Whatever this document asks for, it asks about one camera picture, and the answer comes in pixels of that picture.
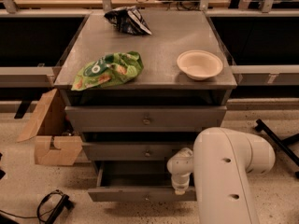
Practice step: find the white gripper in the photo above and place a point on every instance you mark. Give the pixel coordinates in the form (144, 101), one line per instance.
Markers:
(180, 180)

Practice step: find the grey bottom drawer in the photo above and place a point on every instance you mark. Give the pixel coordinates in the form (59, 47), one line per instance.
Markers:
(136, 181)

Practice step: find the grey drawer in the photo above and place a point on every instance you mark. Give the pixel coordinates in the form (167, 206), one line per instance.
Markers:
(136, 181)
(132, 151)
(90, 119)

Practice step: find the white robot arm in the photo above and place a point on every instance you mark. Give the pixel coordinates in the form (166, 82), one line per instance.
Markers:
(218, 165)

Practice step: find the grey top drawer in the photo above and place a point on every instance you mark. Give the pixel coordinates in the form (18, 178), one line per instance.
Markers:
(90, 119)

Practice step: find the grey middle drawer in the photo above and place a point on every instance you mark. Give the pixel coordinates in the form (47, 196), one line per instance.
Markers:
(132, 151)

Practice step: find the grey drawer cabinet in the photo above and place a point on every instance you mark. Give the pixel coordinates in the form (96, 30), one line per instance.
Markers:
(161, 83)

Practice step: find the black metal stand leg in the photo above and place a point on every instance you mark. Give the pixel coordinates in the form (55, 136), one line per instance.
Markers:
(282, 144)

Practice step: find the white paper bowl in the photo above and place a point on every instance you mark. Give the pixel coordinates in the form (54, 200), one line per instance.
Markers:
(199, 64)

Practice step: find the brown cardboard box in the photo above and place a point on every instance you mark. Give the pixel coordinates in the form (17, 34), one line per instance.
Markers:
(46, 127)

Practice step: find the green chip bag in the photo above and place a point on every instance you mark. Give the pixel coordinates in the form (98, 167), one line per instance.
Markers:
(111, 70)

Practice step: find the dark blue chip bag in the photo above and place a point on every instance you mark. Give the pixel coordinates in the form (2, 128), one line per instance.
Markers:
(128, 20)

